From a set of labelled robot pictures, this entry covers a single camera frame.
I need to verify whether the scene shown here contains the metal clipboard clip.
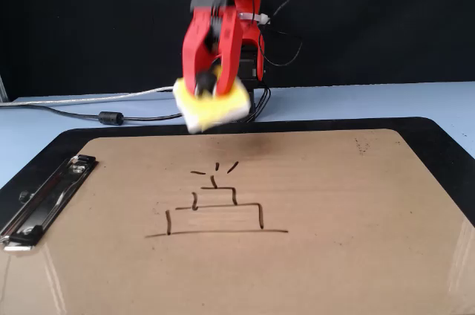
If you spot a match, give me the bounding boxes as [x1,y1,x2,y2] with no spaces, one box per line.
[0,154,99,253]

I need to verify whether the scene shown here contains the black servo cables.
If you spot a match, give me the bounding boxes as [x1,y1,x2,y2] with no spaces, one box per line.
[240,0,304,123]

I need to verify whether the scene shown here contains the black mat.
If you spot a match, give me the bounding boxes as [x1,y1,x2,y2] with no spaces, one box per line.
[0,117,475,229]

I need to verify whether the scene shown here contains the yellow white sponge with knob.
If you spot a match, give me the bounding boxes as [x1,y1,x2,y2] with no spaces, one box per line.
[172,65,252,134]

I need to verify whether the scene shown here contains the black backdrop cloth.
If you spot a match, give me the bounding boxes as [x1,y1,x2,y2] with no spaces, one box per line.
[0,0,475,103]

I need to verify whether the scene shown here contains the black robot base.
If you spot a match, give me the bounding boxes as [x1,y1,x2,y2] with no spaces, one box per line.
[244,84,270,123]

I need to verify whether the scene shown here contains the black power cable with ferrite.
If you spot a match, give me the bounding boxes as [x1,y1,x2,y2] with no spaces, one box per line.
[20,101,185,126]

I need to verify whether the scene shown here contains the brown clipboard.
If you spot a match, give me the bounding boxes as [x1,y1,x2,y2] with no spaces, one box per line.
[0,128,475,315]

